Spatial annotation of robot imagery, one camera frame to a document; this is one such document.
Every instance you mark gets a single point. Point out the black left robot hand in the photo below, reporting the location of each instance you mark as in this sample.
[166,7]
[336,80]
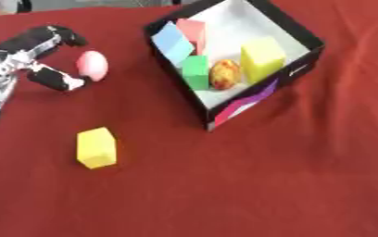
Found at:
[30,40]

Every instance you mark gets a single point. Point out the black box with white inside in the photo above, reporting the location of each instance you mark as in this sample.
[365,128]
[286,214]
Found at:
[241,24]

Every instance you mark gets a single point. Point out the person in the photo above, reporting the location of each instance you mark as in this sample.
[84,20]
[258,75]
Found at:
[6,5]

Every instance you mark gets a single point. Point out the pink toy egg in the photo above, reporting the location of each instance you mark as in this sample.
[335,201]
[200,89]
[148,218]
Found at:
[92,65]

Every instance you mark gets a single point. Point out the small yellow block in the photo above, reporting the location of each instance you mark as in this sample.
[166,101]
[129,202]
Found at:
[96,148]

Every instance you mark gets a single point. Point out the light blue block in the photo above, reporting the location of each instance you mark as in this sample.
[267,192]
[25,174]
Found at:
[171,43]

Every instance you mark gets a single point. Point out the pink block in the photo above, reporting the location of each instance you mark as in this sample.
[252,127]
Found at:
[193,31]

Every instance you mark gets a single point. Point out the green block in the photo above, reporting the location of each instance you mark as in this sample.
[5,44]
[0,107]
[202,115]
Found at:
[196,72]

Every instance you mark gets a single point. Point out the orange toy fruit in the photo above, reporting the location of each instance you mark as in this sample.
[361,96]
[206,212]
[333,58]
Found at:
[224,74]

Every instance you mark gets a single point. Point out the large yellow block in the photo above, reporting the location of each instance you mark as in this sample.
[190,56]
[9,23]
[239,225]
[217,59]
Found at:
[261,58]

